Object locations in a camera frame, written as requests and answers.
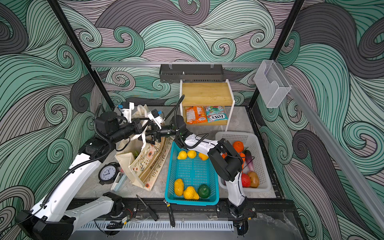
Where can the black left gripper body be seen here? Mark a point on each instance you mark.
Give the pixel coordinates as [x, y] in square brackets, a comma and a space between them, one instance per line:
[126, 130]

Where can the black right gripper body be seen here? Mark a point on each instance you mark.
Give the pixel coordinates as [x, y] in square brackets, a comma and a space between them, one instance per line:
[169, 131]

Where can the cream floral tote bag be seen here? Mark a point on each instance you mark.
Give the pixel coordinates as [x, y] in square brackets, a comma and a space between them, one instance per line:
[142, 161]

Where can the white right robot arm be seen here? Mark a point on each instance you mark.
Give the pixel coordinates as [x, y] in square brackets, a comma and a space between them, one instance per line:
[226, 161]

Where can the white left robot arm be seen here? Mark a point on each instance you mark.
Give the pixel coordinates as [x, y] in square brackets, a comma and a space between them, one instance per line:
[50, 218]

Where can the orange Fox's candy bag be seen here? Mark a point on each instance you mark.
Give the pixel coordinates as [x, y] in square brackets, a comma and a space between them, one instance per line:
[196, 115]

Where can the teal Fox's candy bag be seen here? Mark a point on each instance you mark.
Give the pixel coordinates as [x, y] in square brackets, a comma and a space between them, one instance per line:
[215, 113]

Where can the yellow lemon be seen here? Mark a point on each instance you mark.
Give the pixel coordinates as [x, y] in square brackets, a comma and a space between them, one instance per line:
[191, 154]
[182, 155]

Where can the yellow orange peach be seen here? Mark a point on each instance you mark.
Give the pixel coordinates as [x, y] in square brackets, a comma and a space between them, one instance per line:
[203, 157]

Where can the black alarm clock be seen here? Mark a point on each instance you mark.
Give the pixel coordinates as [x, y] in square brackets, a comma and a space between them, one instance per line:
[108, 173]

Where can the white wooden shelf rack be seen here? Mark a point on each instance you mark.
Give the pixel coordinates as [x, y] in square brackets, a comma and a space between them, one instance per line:
[208, 94]

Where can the teal plastic basket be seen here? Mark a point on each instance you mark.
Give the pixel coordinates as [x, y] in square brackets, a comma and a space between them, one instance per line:
[193, 172]

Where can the yellow starfruit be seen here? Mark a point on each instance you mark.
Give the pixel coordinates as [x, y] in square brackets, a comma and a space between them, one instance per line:
[179, 187]

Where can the orange tomato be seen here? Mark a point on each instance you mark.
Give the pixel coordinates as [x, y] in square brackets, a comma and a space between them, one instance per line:
[238, 146]

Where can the large yellow pear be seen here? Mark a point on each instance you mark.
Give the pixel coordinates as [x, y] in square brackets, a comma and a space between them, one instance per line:
[190, 194]

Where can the green avocado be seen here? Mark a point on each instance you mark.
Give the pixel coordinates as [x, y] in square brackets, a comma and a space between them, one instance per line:
[204, 191]

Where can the white plastic basket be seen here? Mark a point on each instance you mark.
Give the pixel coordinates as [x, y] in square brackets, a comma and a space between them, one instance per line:
[258, 165]

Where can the red tomato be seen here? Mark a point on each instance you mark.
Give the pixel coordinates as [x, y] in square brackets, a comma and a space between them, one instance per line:
[246, 181]

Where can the brown potato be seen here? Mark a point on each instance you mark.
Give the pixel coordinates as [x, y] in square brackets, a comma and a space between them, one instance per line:
[254, 178]

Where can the black adjustable wrench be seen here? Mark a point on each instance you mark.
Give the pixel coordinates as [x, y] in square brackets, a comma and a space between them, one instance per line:
[171, 215]

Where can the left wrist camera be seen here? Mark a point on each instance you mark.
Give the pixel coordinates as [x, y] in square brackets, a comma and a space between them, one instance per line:
[126, 110]

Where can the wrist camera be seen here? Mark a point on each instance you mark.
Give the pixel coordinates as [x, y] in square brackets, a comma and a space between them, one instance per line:
[126, 110]
[155, 116]

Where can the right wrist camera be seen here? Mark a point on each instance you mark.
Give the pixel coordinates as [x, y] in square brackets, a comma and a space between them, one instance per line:
[155, 116]

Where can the pink handled brush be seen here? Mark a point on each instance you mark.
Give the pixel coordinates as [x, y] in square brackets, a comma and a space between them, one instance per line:
[119, 182]

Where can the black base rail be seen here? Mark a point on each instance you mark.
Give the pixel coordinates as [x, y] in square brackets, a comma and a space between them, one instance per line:
[134, 208]

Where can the white slotted cable duct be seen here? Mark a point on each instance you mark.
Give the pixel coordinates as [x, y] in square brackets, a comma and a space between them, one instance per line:
[162, 226]

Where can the clear acrylic wall holder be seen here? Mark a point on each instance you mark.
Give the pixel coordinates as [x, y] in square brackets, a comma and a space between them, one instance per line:
[272, 83]

